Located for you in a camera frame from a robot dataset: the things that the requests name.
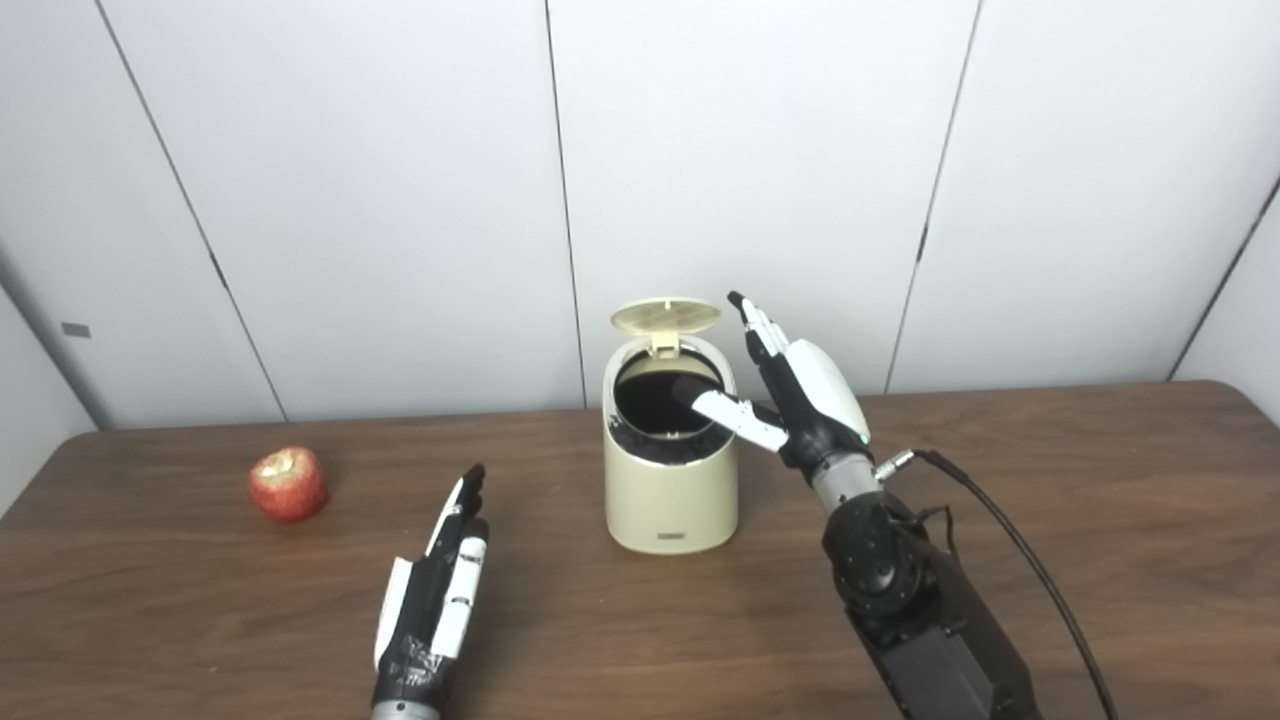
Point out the cream round bin lid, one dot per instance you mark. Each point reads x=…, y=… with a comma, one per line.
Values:
x=665, y=315

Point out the cream-colored bin body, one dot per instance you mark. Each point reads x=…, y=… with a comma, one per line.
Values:
x=670, y=495

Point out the red apple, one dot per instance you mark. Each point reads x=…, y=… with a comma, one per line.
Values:
x=288, y=486

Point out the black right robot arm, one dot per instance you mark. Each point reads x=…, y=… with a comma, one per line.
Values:
x=900, y=600

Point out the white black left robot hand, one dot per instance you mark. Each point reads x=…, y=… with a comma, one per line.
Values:
x=430, y=590

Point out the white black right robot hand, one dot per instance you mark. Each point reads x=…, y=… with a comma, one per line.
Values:
x=815, y=395

